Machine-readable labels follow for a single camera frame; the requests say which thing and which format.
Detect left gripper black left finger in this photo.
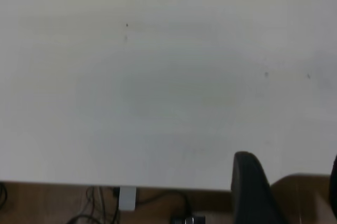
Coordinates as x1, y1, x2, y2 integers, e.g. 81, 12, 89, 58
231, 151, 291, 224

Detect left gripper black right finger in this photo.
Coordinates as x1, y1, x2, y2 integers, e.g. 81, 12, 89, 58
328, 152, 337, 210

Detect white table leg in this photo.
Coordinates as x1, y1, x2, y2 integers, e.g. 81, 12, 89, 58
118, 186, 137, 212

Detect thin black floor cables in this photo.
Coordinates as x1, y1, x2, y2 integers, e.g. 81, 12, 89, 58
65, 186, 121, 224

